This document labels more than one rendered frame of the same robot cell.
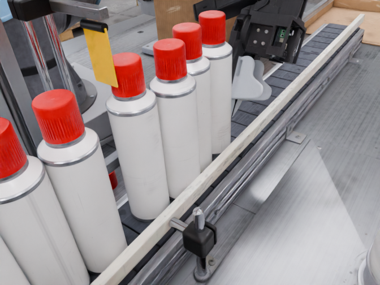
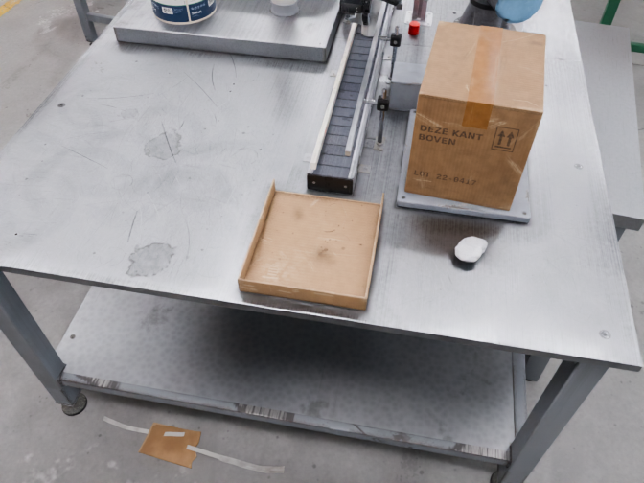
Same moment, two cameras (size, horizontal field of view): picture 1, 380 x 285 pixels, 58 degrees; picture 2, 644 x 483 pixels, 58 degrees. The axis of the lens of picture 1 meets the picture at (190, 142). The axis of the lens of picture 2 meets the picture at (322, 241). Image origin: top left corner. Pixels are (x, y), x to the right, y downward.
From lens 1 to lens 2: 2.11 m
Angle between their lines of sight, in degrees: 91
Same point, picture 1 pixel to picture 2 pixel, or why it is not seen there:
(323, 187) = (313, 29)
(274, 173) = (338, 54)
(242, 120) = (365, 49)
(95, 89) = not seen: hidden behind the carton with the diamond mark
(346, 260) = (302, 12)
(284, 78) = (356, 84)
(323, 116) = (323, 91)
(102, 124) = not seen: hidden behind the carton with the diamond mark
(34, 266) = not seen: outside the picture
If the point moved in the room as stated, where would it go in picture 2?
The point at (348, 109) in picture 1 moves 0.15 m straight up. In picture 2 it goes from (309, 100) to (308, 52)
